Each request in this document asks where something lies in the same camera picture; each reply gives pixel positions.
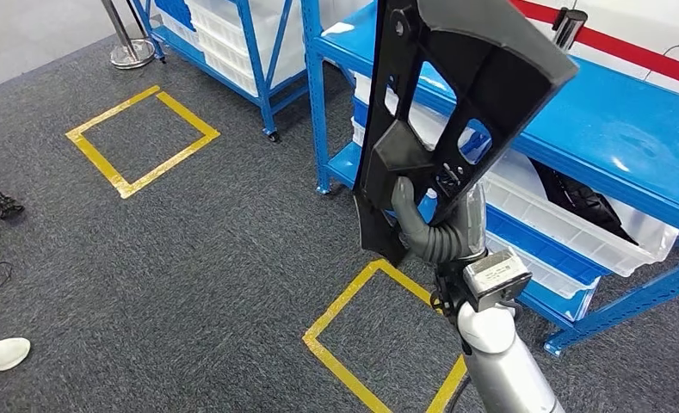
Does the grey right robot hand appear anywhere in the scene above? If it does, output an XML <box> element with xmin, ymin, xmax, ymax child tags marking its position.
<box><xmin>391</xmin><ymin>175</ymin><xmax>490</xmax><ymax>262</ymax></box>

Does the long black plastic part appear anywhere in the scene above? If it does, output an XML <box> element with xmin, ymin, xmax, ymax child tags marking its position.
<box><xmin>352</xmin><ymin>0</ymin><xmax>580</xmax><ymax>268</ymax></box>

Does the black part in crate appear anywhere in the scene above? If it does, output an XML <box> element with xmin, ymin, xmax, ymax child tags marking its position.
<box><xmin>529</xmin><ymin>158</ymin><xmax>640</xmax><ymax>247</ymax></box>

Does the blue steel shelf rack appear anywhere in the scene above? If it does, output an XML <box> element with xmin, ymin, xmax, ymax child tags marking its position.
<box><xmin>299</xmin><ymin>0</ymin><xmax>679</xmax><ymax>357</ymax></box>
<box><xmin>129</xmin><ymin>0</ymin><xmax>312</xmax><ymax>144</ymax></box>

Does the white vehicle with red stripe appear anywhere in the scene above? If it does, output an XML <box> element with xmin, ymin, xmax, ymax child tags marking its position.
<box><xmin>507</xmin><ymin>0</ymin><xmax>679</xmax><ymax>104</ymax></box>

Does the yellow floor tape square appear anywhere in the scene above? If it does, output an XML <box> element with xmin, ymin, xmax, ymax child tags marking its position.
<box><xmin>65</xmin><ymin>85</ymin><xmax>221</xmax><ymax>200</ymax></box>

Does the chrome stanchion with round base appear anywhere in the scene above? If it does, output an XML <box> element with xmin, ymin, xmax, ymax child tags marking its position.
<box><xmin>99</xmin><ymin>0</ymin><xmax>157</xmax><ymax>71</ymax></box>

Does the person's black shoe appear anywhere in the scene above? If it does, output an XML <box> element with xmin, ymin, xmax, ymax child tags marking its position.
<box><xmin>0</xmin><ymin>194</ymin><xmax>26</xmax><ymax>220</ymax></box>

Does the person's white shoe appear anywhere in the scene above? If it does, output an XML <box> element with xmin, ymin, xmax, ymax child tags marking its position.
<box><xmin>0</xmin><ymin>337</ymin><xmax>33</xmax><ymax>379</ymax></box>

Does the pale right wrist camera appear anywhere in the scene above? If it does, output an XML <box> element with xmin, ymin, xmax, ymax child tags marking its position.
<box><xmin>463</xmin><ymin>249</ymin><xmax>533</xmax><ymax>311</ymax></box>

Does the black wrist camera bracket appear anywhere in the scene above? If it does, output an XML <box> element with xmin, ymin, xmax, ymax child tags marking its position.
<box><xmin>429</xmin><ymin>259</ymin><xmax>477</xmax><ymax>343</ymax></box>

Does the black stanchion post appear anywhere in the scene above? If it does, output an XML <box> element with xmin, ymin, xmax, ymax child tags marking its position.
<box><xmin>551</xmin><ymin>8</ymin><xmax>589</xmax><ymax>52</ymax></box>

